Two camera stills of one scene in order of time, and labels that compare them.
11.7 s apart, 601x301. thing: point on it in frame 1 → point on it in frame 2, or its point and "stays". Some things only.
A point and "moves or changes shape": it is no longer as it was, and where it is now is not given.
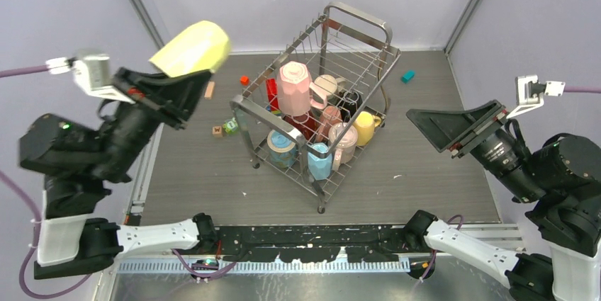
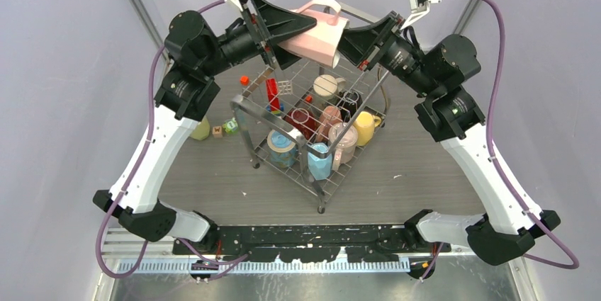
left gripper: (181, 93) → (273, 26)
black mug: (349, 102) stays
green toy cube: (230, 126) stays
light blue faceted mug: (319, 161) stays
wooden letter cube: (217, 131) stays
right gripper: (448, 125) → (361, 43)
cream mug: (329, 84) stays
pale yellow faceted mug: (201, 47) moves or changes shape
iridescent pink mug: (342, 138) stays
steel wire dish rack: (322, 100) stays
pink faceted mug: (295, 92) → (319, 44)
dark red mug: (306, 125) stays
